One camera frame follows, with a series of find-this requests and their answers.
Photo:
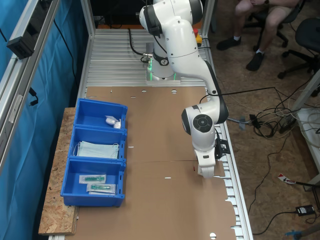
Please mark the black gripper camera mount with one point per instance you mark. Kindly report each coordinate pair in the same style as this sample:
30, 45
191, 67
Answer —
222, 148

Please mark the white metal cart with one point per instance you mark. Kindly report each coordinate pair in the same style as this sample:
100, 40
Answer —
307, 90

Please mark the black power adapter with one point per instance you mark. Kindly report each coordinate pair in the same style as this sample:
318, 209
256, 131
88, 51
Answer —
305, 210

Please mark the surgical mask stack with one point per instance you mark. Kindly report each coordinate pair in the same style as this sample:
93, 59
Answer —
97, 150

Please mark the black floor connector box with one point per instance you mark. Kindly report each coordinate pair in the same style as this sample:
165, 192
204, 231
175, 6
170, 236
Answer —
253, 120

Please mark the black office chair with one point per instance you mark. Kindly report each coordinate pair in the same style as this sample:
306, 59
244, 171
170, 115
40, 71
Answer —
292, 15
308, 32

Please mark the blue plastic storage bin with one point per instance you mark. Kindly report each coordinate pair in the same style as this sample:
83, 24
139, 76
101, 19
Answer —
72, 190
95, 110
100, 133

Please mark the bagged white cup mask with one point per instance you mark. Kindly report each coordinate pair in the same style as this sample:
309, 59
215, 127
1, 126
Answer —
110, 120
117, 124

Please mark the person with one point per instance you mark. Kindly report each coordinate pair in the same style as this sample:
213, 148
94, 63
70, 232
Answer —
272, 20

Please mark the aluminium profile frame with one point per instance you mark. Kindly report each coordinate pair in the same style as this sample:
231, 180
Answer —
12, 87

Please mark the brown cardboard sheet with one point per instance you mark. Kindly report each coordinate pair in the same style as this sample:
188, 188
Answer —
162, 130

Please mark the dark floor power strip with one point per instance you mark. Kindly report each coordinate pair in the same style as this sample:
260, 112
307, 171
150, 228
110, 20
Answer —
287, 125

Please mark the chipboard plank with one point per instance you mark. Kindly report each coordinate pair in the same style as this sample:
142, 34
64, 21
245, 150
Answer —
57, 175

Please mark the red yellow emergency stop button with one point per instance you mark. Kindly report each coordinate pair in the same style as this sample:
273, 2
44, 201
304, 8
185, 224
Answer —
199, 36

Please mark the blue tape piece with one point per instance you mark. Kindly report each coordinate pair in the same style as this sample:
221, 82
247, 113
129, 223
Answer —
292, 233

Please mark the packed green syringe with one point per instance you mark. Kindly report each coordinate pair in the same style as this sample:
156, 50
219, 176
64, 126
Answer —
101, 188
92, 178

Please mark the multi-socket power strip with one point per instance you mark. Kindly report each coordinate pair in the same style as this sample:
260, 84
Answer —
20, 47

